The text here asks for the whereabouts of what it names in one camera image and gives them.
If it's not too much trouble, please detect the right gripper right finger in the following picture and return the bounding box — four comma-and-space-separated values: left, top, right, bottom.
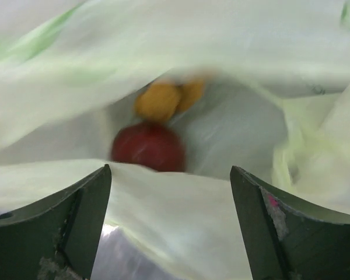
230, 166, 350, 279

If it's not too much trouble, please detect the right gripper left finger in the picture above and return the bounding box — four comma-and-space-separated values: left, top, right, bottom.
0, 165, 112, 279

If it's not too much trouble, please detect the dark red fake apple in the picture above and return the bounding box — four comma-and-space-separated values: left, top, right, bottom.
111, 121, 186, 172

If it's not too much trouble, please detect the pale green plastic bag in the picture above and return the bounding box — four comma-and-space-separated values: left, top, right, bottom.
0, 1, 350, 279

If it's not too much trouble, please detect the brown fake walnut cluster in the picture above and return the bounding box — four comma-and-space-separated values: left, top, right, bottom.
134, 79, 205, 123

